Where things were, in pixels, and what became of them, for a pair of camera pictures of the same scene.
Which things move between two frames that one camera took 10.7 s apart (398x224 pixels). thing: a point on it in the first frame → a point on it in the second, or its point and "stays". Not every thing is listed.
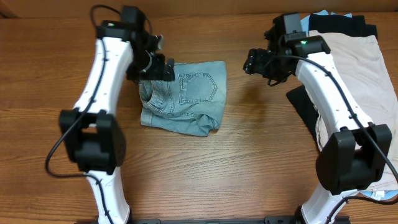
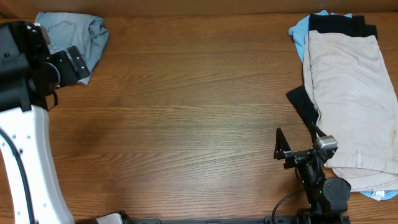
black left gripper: (162, 70) → (74, 63)
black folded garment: (336, 25) stays
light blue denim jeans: (194, 103) → (86, 32)
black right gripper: (257, 65) → (283, 149)
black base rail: (232, 221) stays
